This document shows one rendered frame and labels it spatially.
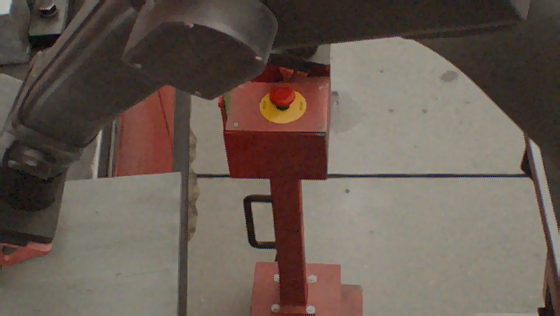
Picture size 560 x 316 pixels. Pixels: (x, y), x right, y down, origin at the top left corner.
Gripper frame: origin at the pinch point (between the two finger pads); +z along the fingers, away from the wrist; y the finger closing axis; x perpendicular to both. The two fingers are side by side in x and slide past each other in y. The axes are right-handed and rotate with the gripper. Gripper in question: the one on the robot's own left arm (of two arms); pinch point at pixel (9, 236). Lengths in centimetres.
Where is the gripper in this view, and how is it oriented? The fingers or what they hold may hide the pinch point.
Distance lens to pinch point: 86.2
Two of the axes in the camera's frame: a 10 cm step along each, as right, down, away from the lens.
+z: -4.2, 5.9, 6.9
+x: 9.1, 2.3, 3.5
